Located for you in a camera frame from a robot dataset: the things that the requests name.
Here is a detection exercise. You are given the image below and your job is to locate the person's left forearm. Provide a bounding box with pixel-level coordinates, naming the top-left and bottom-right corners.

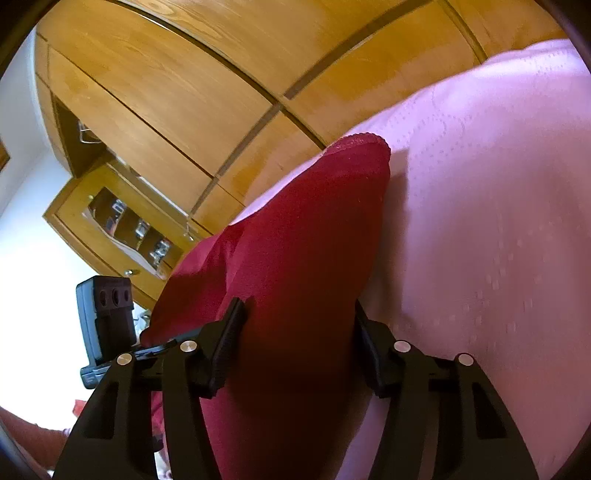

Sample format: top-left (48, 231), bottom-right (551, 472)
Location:
top-left (0, 406), bottom-right (68, 470)

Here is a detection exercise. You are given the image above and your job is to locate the pink bedsheet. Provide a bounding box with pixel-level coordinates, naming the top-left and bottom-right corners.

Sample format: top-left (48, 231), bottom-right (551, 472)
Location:
top-left (152, 39), bottom-right (591, 480)

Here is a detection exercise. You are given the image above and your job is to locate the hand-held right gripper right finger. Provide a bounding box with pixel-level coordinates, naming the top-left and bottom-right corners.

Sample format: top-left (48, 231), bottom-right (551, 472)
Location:
top-left (355, 300), bottom-right (541, 480)

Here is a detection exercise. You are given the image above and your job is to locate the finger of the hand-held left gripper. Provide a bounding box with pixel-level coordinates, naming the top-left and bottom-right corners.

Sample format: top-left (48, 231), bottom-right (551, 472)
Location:
top-left (134, 339), bottom-right (178, 361)

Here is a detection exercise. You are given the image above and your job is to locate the wooden wardrobe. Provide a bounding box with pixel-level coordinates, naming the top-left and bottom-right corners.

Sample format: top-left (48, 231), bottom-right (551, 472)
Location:
top-left (34, 0), bottom-right (570, 243)

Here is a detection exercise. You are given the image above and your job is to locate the red garment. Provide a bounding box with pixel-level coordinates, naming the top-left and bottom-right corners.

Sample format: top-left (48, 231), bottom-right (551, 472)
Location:
top-left (141, 131), bottom-right (392, 480)

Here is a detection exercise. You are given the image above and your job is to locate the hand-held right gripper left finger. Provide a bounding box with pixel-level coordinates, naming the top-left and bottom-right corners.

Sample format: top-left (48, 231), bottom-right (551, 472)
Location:
top-left (52, 298), bottom-right (245, 480)

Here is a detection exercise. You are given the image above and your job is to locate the wooden cabinet with glass door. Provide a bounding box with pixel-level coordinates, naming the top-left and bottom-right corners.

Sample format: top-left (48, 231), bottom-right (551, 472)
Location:
top-left (44, 161), bottom-right (214, 311)

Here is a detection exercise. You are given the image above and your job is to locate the white wire holder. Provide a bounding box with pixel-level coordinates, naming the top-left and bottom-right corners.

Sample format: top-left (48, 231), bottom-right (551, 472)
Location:
top-left (76, 121), bottom-right (101, 145)

